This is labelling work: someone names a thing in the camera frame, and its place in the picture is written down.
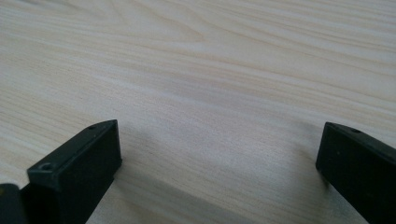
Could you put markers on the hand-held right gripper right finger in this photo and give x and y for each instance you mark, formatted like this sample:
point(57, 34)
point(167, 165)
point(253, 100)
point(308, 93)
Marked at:
point(358, 168)

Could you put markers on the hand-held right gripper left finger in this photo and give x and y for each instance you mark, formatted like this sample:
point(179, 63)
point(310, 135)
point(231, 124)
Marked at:
point(79, 174)

